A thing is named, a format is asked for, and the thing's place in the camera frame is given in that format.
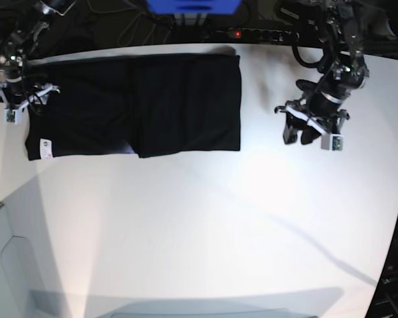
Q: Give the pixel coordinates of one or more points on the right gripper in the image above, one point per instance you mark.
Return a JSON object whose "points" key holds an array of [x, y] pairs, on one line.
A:
{"points": [[21, 96]]}

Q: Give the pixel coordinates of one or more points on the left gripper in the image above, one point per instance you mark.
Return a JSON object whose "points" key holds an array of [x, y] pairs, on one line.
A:
{"points": [[314, 114]]}

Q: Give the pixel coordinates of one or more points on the black T-shirt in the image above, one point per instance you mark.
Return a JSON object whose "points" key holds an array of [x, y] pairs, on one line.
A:
{"points": [[152, 105]]}

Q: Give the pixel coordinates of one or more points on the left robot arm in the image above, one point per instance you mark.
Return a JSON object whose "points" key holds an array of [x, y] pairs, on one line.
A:
{"points": [[336, 25]]}

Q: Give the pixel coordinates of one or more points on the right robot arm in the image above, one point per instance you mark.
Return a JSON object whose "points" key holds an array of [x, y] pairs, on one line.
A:
{"points": [[21, 43]]}

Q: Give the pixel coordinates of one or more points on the black power strip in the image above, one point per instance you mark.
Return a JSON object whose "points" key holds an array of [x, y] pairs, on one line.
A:
{"points": [[257, 35]]}

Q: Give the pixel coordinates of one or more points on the blue box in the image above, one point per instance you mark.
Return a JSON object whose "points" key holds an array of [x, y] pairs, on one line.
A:
{"points": [[219, 7]]}

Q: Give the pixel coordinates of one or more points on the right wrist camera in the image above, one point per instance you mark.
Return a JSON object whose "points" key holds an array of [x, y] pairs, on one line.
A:
{"points": [[13, 116]]}

